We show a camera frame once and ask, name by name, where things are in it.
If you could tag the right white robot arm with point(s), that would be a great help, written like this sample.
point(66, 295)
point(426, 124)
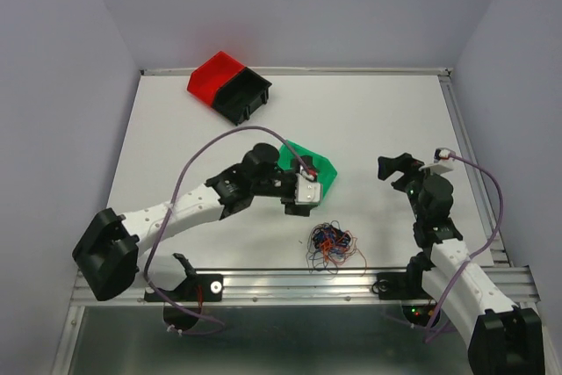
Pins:
point(500, 336)

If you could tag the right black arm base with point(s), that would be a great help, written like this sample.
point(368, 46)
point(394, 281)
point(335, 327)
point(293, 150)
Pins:
point(391, 285)

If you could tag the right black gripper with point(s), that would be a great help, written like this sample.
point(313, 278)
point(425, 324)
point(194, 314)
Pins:
point(404, 163)

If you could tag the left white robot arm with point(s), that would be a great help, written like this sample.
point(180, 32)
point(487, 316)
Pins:
point(115, 247)

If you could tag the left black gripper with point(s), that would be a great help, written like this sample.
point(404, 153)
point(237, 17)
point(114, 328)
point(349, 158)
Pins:
point(292, 207)

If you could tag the black plastic bin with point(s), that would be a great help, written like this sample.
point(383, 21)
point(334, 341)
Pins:
point(241, 96)

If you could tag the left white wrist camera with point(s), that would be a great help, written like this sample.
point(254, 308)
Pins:
point(308, 192)

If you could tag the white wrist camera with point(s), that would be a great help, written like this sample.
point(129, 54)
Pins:
point(308, 192)
point(443, 162)

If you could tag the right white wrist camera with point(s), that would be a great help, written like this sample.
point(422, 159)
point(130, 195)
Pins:
point(443, 162)

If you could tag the green plastic bin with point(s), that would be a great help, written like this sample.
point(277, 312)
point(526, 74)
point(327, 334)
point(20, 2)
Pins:
point(325, 171)

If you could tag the red plastic bin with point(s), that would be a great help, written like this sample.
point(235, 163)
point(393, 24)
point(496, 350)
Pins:
point(206, 80)

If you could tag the aluminium front rail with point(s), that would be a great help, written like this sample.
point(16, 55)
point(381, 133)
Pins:
point(302, 287)

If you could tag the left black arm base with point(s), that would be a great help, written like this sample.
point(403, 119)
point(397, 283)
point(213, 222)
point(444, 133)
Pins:
point(175, 277)

